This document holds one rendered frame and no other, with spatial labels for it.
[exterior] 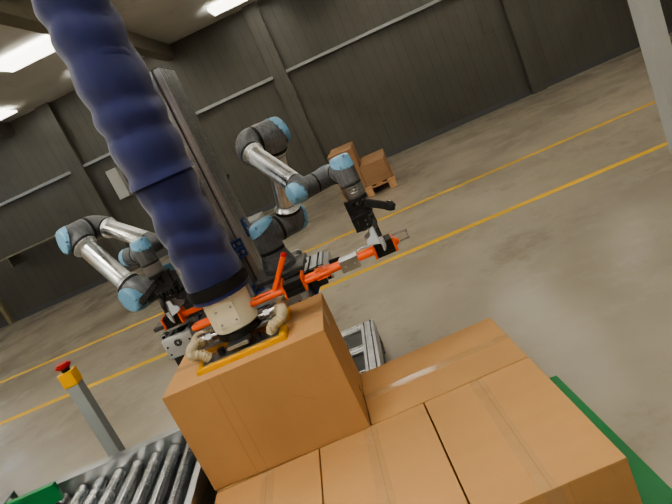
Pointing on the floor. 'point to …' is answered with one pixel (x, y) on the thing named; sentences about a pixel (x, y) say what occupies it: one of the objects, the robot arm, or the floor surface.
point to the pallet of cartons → (368, 167)
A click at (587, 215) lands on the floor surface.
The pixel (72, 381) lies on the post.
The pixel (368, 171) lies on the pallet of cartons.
